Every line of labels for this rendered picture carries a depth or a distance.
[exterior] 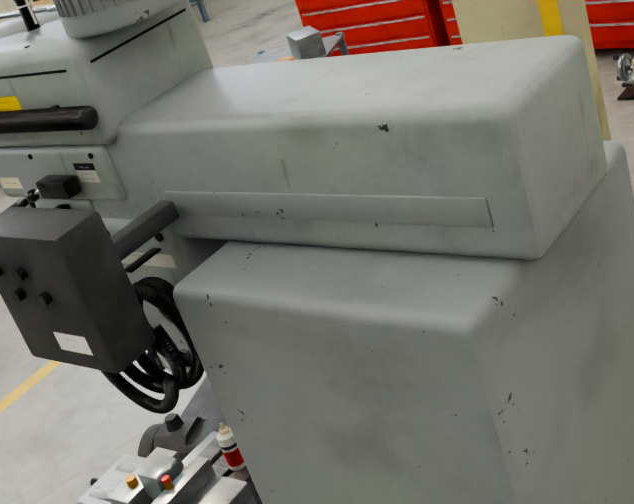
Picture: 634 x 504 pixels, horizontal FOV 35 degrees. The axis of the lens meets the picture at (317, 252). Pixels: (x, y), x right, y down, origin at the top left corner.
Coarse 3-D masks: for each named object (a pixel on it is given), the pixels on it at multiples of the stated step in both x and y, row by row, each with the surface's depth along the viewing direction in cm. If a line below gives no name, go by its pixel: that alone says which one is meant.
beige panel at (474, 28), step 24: (456, 0) 317; (480, 0) 312; (504, 0) 307; (528, 0) 303; (552, 0) 298; (576, 0) 294; (480, 24) 317; (504, 24) 312; (528, 24) 307; (552, 24) 302; (576, 24) 298; (600, 96) 310; (600, 120) 311
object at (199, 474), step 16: (128, 464) 206; (192, 464) 192; (208, 464) 192; (112, 480) 203; (176, 480) 189; (192, 480) 189; (208, 480) 192; (224, 480) 191; (96, 496) 200; (160, 496) 186; (176, 496) 186; (192, 496) 189; (208, 496) 188; (224, 496) 187; (240, 496) 187
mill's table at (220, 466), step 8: (216, 440) 216; (208, 448) 215; (216, 448) 214; (200, 456) 213; (208, 456) 212; (216, 456) 212; (216, 464) 209; (224, 464) 208; (216, 472) 206; (224, 472) 205; (232, 472) 207; (240, 472) 204; (248, 472) 203; (240, 480) 201; (248, 480) 202; (256, 496) 195
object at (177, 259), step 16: (112, 224) 160; (160, 240) 153; (176, 240) 153; (192, 240) 154; (208, 240) 157; (224, 240) 160; (128, 256) 161; (160, 256) 156; (176, 256) 154; (192, 256) 155; (208, 256) 157; (144, 272) 161; (160, 272) 159; (176, 272) 156; (144, 304) 167; (160, 320) 166; (176, 336) 166
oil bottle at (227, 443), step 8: (224, 432) 201; (224, 440) 201; (232, 440) 202; (224, 448) 202; (232, 448) 202; (224, 456) 204; (232, 456) 203; (240, 456) 204; (232, 464) 204; (240, 464) 204
